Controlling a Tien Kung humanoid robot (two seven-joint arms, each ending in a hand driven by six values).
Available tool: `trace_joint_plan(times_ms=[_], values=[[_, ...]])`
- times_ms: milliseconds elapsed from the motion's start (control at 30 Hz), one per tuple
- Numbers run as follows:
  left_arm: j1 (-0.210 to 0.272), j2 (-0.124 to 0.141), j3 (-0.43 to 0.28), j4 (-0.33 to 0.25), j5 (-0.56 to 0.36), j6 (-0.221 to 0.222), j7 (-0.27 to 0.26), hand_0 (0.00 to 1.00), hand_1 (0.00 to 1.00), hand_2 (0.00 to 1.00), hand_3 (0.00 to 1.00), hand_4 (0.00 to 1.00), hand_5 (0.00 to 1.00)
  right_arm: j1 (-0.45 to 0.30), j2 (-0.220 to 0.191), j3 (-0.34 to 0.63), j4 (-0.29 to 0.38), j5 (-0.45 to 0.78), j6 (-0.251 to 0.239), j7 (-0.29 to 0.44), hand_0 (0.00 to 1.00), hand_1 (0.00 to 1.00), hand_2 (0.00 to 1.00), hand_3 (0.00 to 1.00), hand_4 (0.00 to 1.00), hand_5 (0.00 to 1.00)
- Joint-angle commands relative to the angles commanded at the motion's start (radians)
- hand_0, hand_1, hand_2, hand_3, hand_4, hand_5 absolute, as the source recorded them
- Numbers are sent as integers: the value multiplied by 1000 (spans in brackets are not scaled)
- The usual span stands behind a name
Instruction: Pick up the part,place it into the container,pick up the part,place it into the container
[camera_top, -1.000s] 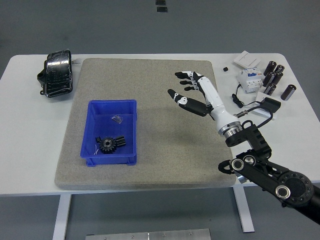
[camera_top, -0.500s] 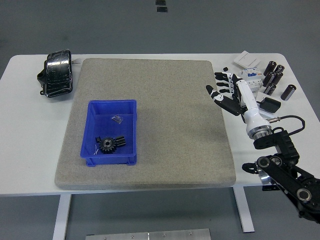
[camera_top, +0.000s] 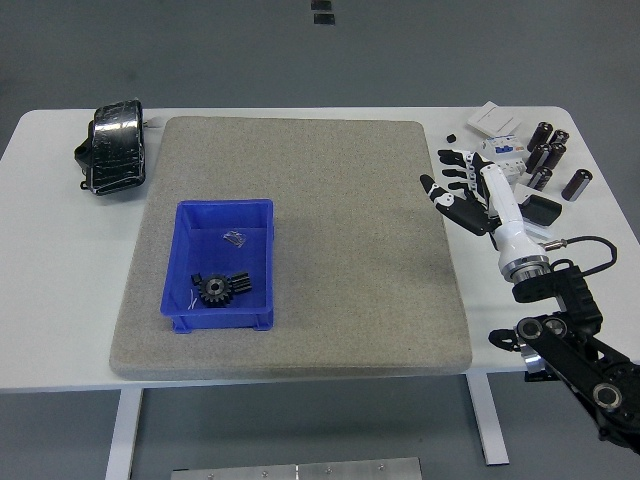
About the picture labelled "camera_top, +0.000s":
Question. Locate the small black cube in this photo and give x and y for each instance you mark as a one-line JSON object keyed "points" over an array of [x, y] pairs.
{"points": [[196, 277]]}

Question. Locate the black film-wrapped device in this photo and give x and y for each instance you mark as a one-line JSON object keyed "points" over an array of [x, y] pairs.
{"points": [[115, 145]]}

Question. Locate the dark cylindrical capacitor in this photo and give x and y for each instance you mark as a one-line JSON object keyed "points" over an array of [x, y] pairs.
{"points": [[576, 185], [559, 137], [555, 156], [542, 135], [540, 179], [537, 159]]}

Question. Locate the large black gear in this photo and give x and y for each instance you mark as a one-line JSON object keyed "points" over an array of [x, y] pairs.
{"points": [[222, 298]]}

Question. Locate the blue plastic box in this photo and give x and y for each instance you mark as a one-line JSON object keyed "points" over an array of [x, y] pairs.
{"points": [[240, 260]]}

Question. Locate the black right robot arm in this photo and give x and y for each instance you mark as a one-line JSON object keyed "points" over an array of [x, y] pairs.
{"points": [[575, 295]]}

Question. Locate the black power adapter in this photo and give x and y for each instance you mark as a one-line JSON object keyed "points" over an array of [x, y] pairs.
{"points": [[542, 210]]}

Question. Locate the black floor socket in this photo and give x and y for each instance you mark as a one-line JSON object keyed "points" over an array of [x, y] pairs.
{"points": [[321, 4], [324, 19]]}

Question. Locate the clear plastic bag scrap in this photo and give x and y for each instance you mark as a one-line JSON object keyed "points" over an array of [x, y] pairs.
{"points": [[236, 238]]}

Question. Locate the small black gear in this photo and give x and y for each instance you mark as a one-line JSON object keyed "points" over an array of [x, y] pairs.
{"points": [[242, 281]]}

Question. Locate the white wall switch plate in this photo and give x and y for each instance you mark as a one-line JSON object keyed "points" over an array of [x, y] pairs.
{"points": [[494, 119]]}

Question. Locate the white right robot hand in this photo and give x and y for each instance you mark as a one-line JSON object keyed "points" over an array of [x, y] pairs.
{"points": [[507, 215]]}

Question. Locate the grey metal plate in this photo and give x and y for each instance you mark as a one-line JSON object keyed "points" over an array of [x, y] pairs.
{"points": [[295, 470]]}

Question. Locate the small white plastic piece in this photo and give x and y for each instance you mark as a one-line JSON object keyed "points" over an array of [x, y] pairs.
{"points": [[153, 122]]}

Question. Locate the white table leg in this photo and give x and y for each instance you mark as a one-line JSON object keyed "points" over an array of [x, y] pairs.
{"points": [[122, 435], [487, 420]]}

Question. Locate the grey-brown mat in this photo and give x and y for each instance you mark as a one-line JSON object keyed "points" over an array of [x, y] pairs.
{"points": [[310, 175]]}

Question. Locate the white circuit breaker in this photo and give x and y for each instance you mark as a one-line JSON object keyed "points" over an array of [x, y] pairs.
{"points": [[505, 147]]}

